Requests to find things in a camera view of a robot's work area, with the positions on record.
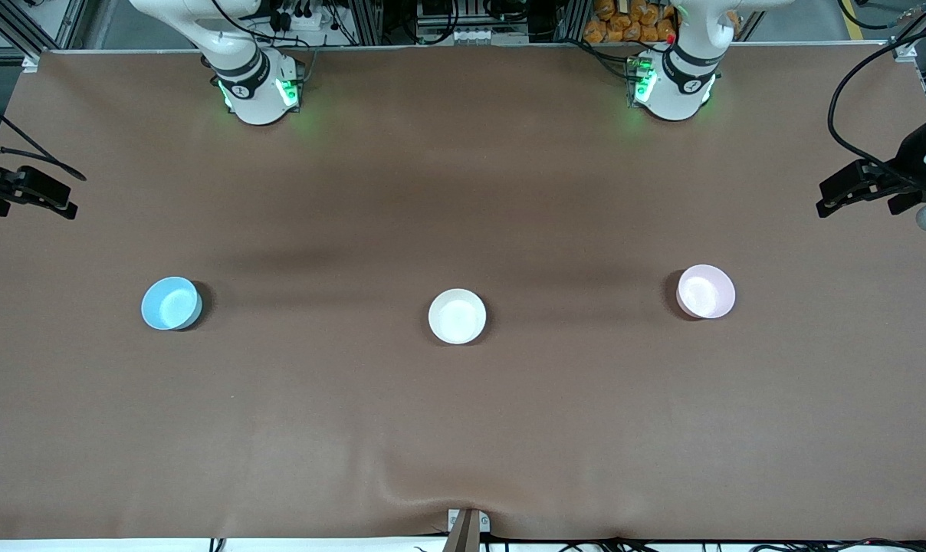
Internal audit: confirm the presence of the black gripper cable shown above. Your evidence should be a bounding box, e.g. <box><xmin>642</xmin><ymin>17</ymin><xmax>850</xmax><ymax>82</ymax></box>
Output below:
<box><xmin>0</xmin><ymin>92</ymin><xmax>88</xmax><ymax>182</ymax></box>
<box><xmin>828</xmin><ymin>23</ymin><xmax>926</xmax><ymax>192</ymax></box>

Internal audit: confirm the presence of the pink bowl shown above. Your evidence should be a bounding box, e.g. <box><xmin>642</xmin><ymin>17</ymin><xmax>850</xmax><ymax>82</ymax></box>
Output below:
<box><xmin>676</xmin><ymin>264</ymin><xmax>737</xmax><ymax>320</ymax></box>

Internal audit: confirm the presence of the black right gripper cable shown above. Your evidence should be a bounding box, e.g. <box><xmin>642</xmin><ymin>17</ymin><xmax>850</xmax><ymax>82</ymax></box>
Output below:
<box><xmin>0</xmin><ymin>92</ymin><xmax>88</xmax><ymax>182</ymax></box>

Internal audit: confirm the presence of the diagonal aluminium frame strut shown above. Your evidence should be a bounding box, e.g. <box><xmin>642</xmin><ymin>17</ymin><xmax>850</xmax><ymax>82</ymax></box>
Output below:
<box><xmin>892</xmin><ymin>11</ymin><xmax>926</xmax><ymax>64</ymax></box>
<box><xmin>0</xmin><ymin>0</ymin><xmax>50</xmax><ymax>71</ymax></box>

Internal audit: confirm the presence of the brown table mat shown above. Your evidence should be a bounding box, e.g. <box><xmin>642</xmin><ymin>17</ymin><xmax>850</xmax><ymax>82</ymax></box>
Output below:
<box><xmin>0</xmin><ymin>44</ymin><xmax>926</xmax><ymax>541</ymax></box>

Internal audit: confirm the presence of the white power strip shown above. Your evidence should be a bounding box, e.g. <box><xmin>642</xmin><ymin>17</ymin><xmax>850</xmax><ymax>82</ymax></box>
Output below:
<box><xmin>268</xmin><ymin>4</ymin><xmax>326</xmax><ymax>31</ymax></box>

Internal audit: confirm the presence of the silver mounting bracket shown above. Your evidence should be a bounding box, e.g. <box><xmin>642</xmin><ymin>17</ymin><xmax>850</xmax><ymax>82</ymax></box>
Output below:
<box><xmin>447</xmin><ymin>508</ymin><xmax>491</xmax><ymax>534</ymax></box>

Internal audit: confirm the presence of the brown camera post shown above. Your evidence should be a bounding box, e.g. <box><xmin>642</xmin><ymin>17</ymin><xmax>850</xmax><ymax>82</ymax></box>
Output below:
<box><xmin>442</xmin><ymin>511</ymin><xmax>481</xmax><ymax>552</ymax></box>

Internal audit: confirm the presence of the orange snack packets pile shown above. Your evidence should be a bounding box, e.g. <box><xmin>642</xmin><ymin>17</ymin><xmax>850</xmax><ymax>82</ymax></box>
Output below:
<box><xmin>583</xmin><ymin>0</ymin><xmax>678</xmax><ymax>44</ymax></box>

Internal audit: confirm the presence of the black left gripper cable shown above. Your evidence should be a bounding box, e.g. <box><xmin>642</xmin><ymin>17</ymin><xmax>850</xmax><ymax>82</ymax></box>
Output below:
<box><xmin>828</xmin><ymin>23</ymin><xmax>926</xmax><ymax>192</ymax></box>

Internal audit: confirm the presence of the white bowl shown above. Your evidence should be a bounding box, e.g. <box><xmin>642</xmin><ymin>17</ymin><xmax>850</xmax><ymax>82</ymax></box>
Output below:
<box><xmin>428</xmin><ymin>288</ymin><xmax>488</xmax><ymax>345</ymax></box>

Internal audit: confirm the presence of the light blue bowl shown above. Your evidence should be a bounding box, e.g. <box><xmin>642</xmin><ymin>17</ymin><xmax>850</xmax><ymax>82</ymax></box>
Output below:
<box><xmin>141</xmin><ymin>276</ymin><xmax>203</xmax><ymax>331</ymax></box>

